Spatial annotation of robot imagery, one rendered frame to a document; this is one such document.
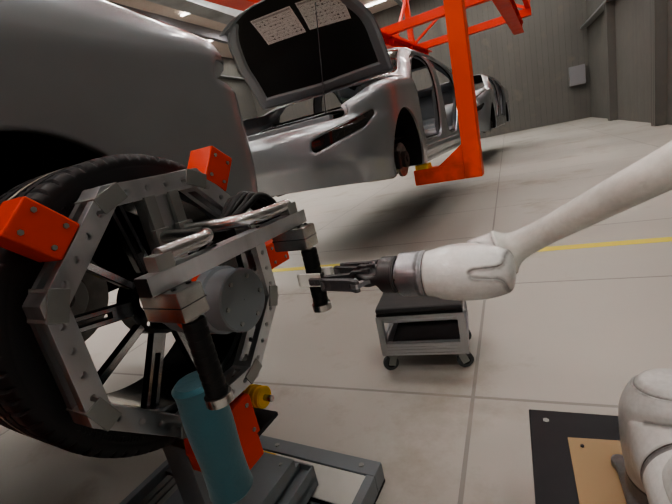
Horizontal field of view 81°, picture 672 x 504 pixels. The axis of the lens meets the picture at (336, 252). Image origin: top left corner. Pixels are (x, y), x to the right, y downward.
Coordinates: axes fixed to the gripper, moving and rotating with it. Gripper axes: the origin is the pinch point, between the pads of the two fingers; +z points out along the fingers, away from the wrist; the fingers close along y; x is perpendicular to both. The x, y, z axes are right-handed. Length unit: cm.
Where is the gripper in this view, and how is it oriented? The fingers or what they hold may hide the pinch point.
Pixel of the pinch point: (315, 276)
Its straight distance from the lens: 90.1
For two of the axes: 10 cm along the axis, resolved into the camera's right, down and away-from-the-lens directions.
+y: 4.6, -3.2, 8.3
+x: -2.1, -9.5, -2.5
